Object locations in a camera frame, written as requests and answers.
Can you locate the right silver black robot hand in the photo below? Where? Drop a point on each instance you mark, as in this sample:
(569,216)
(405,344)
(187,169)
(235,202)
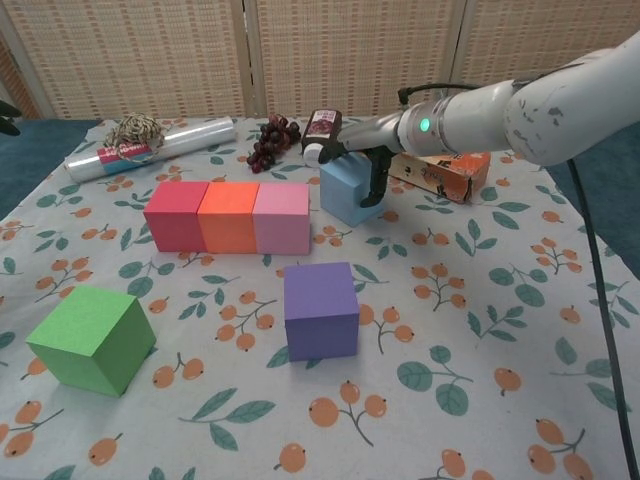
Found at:
(375,135)

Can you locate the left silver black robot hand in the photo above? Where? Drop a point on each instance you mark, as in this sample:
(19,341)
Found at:
(7,117)

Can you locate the light blue block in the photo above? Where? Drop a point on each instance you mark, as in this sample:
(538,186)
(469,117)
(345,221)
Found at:
(342,192)

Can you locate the pink block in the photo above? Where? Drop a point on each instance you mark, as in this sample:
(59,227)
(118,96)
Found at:
(280,227)

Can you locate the orange block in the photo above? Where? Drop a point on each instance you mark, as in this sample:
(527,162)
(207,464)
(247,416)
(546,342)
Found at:
(227,225)

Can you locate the magenta block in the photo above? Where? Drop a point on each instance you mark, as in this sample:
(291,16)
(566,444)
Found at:
(175,220)

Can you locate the purple block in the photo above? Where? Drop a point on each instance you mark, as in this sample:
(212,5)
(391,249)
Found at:
(320,325)

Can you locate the green block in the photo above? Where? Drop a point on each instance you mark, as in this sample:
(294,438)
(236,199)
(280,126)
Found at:
(85,345)

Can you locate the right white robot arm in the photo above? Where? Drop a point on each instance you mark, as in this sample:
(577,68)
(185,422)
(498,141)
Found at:
(575,100)

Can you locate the dark grape juice bottle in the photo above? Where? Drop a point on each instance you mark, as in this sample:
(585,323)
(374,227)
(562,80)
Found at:
(322,125)

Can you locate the orange biscuit box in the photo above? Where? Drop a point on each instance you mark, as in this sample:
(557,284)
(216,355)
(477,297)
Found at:
(440,175)

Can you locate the woven bamboo folding screen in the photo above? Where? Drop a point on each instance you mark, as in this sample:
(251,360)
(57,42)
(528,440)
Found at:
(350,60)

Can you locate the dark red grape bunch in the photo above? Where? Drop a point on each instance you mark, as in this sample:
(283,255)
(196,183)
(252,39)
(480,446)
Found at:
(270,142)

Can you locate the beige twine bundle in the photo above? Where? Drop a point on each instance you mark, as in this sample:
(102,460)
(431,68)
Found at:
(135,127)

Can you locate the clear plastic wrap roll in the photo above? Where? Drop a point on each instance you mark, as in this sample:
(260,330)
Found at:
(200,135)

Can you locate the floral fruit print tablecloth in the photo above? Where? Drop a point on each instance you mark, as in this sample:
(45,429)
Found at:
(300,425)

